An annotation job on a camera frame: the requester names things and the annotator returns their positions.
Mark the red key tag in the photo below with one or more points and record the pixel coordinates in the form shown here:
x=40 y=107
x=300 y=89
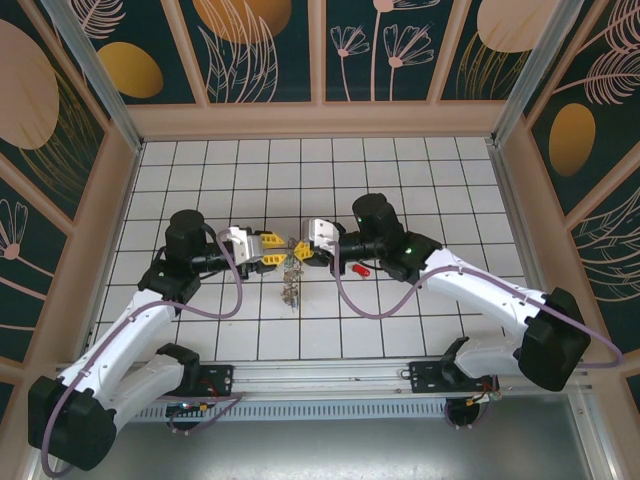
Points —
x=361 y=270

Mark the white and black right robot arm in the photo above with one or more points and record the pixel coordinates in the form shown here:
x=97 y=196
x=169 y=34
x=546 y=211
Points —
x=475 y=285

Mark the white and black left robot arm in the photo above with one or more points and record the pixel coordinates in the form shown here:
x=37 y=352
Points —
x=125 y=330

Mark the grey metal sheet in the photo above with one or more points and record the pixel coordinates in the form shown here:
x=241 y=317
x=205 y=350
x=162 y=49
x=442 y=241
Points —
x=325 y=450

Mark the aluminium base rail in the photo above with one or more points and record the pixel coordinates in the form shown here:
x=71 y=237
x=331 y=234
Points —
x=325 y=375

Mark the aluminium side rail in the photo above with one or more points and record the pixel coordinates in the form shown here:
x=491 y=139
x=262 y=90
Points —
x=511 y=200

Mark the aluminium corner post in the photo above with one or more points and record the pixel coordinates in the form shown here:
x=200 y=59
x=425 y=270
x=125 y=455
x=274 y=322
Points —
x=91 y=65
x=535 y=65

